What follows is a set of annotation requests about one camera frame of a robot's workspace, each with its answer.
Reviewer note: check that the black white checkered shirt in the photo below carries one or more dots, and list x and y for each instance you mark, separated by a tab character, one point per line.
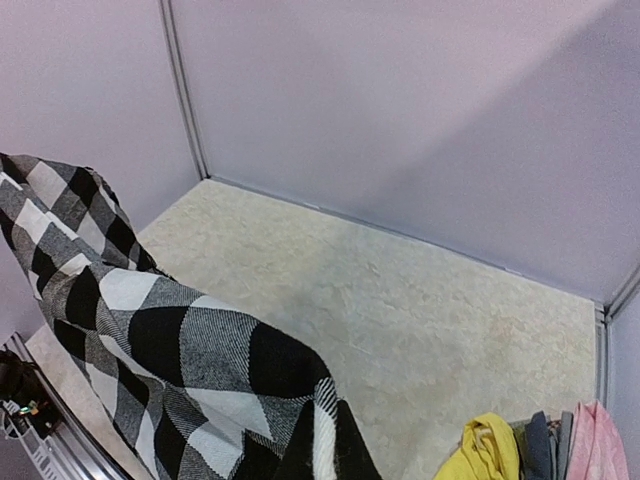
196	389

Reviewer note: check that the yellow garment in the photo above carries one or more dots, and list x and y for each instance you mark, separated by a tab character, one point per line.
487	450

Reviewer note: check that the navy blue garment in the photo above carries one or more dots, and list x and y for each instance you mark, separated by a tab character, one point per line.
543	446

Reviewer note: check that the pink garment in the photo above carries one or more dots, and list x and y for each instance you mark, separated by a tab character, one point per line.
596	450

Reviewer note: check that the left corner wall post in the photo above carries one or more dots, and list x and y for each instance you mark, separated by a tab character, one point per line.
188	114

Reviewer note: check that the corner wall post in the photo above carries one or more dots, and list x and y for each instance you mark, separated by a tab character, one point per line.
188	114
605	315

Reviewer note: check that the right corner wall post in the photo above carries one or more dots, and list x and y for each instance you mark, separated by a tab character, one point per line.
605	315

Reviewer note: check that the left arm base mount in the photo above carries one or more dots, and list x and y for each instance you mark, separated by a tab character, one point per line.
24	398

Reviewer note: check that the aluminium front rail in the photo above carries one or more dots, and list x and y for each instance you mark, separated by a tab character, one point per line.
70	452

